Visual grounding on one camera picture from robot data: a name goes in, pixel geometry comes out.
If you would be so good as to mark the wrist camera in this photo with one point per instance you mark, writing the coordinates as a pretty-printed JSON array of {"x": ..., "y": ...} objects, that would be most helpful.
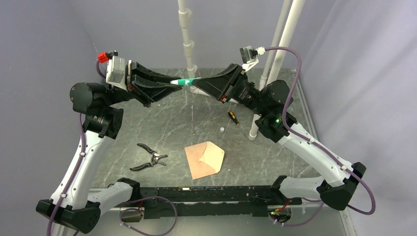
[
  {"x": 115, "y": 69},
  {"x": 250, "y": 55}
]

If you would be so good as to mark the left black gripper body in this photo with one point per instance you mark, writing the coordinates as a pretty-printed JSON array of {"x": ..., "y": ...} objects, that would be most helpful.
[{"x": 128, "y": 76}]

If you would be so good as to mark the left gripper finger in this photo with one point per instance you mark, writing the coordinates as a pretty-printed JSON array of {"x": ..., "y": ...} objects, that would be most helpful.
[
  {"x": 147, "y": 77},
  {"x": 148, "y": 92}
]

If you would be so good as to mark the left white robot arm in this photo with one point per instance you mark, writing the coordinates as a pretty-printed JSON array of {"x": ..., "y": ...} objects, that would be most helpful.
[{"x": 72, "y": 205}]

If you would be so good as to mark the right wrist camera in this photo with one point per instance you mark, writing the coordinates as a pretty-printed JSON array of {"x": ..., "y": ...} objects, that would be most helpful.
[{"x": 250, "y": 55}]

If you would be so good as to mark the tan envelope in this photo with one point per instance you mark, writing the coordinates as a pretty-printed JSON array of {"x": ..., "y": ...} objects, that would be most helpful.
[{"x": 204, "y": 159}]

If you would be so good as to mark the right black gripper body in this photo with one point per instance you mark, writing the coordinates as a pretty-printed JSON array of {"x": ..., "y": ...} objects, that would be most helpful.
[{"x": 242, "y": 92}]

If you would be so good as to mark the yellow black screwdriver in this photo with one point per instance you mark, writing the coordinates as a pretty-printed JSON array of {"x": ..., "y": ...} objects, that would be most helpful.
[{"x": 233, "y": 117}]

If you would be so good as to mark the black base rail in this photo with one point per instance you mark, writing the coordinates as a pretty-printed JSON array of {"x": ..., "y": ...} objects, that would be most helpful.
[{"x": 253, "y": 200}]

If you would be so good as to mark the green white glue stick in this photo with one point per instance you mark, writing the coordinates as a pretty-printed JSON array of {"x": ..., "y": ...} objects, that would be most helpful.
[{"x": 187, "y": 82}]

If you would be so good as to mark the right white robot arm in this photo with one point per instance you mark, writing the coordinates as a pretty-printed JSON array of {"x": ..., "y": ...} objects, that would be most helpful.
[{"x": 338, "y": 178}]

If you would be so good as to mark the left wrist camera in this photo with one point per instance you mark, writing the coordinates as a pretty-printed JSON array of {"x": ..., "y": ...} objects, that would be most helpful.
[{"x": 115, "y": 69}]

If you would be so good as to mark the white PVC pipe frame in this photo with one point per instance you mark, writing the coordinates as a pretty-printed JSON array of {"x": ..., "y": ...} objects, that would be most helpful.
[{"x": 283, "y": 39}]

